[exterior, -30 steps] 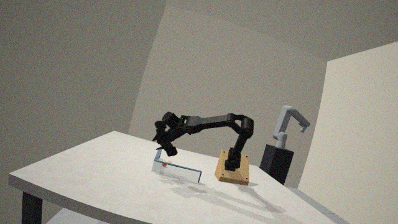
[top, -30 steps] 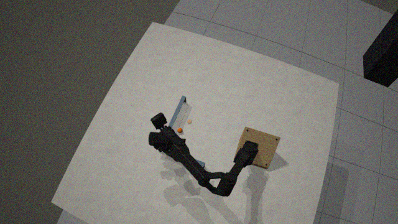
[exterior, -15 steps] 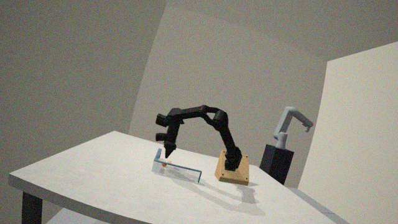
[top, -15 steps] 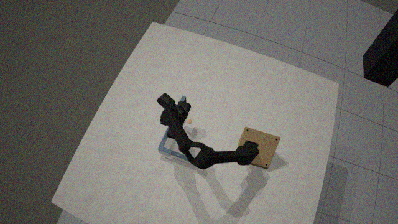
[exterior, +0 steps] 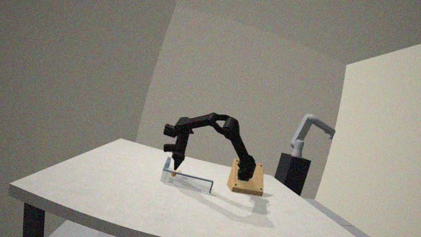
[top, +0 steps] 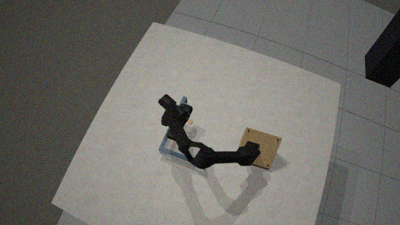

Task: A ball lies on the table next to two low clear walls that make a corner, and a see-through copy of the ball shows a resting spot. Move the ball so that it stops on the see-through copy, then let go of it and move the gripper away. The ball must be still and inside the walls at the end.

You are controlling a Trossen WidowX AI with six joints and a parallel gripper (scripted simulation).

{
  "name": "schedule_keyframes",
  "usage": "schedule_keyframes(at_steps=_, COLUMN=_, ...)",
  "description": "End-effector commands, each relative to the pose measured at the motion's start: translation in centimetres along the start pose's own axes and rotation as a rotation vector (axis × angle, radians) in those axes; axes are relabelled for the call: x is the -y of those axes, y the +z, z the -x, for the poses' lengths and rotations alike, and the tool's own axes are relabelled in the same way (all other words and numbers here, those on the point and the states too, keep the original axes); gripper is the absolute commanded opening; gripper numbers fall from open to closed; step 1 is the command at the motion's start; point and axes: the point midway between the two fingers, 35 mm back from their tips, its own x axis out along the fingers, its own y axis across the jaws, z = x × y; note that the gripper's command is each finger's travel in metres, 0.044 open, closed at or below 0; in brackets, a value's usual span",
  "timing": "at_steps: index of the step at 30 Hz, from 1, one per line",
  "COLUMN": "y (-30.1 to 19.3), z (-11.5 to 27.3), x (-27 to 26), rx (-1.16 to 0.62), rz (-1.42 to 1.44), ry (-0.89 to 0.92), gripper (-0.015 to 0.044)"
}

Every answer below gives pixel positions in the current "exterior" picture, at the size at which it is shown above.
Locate clear l-shaped low wall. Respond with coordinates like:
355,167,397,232
160,171,212,193

